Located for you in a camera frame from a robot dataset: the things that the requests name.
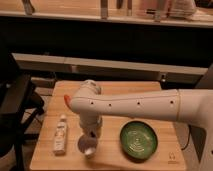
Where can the orange carrot toy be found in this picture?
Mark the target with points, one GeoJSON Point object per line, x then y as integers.
{"type": "Point", "coordinates": [67, 101]}

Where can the wooden table board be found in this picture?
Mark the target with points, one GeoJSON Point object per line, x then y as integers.
{"type": "Point", "coordinates": [109, 156]}

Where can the white ceramic cup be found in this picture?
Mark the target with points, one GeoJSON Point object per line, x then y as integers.
{"type": "Point", "coordinates": [87, 145]}

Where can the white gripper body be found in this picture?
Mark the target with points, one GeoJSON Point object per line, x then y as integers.
{"type": "Point", "coordinates": [91, 125]}

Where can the green ceramic bowl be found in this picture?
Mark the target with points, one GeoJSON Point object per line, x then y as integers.
{"type": "Point", "coordinates": [138, 140]}

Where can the black office chair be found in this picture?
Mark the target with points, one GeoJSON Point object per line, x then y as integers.
{"type": "Point", "coordinates": [19, 105]}

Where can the white lotion bottle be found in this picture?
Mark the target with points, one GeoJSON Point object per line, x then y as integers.
{"type": "Point", "coordinates": [60, 136]}

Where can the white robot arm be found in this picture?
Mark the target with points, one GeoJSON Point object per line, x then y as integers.
{"type": "Point", "coordinates": [190, 106]}

